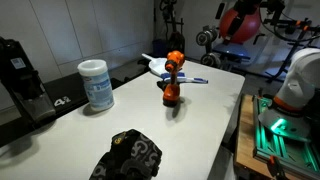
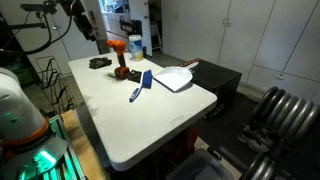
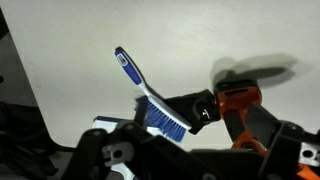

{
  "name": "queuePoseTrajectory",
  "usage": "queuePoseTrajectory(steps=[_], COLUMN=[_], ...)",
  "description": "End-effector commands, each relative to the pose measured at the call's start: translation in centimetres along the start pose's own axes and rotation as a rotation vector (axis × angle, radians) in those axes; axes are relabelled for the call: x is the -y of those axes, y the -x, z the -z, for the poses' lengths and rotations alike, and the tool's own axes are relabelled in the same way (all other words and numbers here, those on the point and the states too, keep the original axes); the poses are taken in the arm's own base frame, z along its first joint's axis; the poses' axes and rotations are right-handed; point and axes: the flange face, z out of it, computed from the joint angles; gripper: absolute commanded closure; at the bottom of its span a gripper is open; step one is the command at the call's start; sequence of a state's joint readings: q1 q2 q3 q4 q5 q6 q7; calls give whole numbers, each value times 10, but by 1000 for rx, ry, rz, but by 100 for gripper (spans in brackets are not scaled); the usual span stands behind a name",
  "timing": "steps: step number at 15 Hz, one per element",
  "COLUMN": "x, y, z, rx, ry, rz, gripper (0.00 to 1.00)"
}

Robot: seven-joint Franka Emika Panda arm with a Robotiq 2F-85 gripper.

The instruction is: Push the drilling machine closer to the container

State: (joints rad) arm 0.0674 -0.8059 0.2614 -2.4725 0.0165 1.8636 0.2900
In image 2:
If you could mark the clear plastic storage bin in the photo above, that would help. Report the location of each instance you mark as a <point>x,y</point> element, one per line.
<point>196,166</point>

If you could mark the black exercise machine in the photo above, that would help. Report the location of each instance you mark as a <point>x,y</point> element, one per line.
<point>133,27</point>

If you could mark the grey sneaker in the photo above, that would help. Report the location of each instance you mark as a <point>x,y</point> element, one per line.
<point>253,144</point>
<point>258,130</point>

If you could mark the white wipes container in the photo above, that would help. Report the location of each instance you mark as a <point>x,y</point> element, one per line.
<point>136,48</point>

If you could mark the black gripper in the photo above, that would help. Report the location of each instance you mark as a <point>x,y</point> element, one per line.
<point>82,18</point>

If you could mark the small black flat pad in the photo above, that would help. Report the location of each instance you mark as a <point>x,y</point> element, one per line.
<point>135,76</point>

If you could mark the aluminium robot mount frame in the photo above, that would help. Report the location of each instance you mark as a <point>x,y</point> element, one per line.
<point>71,163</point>

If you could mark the red box under table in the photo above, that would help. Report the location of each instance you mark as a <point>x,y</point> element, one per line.
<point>191,140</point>

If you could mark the blue hand brush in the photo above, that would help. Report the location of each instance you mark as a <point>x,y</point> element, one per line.
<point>146,79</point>

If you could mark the white dustpan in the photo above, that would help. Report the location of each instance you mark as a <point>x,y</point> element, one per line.
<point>173,78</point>

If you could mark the wooden base board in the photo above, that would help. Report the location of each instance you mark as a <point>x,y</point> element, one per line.
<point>80,146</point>

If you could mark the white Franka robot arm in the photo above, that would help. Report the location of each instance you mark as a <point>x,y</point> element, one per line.
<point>16,106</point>

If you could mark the black plyo box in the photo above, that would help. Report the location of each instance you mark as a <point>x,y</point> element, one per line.
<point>216,80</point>

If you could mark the white wall cabinets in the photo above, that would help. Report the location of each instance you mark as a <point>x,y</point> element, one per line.
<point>266,33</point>

